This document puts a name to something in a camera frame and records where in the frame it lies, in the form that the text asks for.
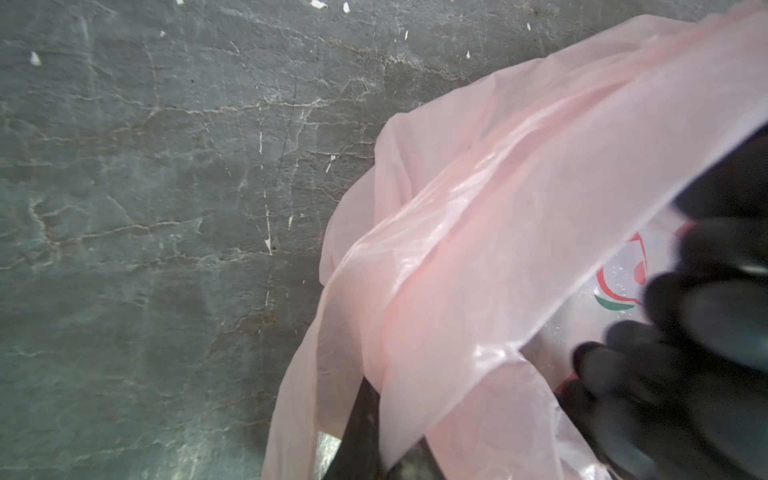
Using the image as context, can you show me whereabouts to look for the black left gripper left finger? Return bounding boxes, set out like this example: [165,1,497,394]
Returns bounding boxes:
[323,378,384,480]

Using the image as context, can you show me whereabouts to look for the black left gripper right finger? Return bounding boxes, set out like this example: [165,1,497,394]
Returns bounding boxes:
[387,438,445,480]

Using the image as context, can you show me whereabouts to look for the pink plastic bag fruit print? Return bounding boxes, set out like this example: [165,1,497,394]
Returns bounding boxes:
[262,1,767,479]

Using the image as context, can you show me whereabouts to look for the dark fake grapes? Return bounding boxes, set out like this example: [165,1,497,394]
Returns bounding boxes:
[558,130,767,479]

